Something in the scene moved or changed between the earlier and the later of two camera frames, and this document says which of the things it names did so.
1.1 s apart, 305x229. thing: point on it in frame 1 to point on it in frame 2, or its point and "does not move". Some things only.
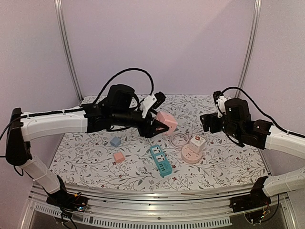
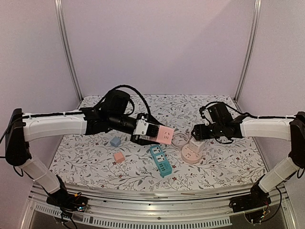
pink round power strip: x=189 y=156 does not move
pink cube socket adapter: x=167 y=119 to x=165 y=135
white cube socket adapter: x=197 y=143 does not move
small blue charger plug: x=116 y=141 does not move
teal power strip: x=161 y=161 does not move
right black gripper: x=213 y=122 to x=198 y=131
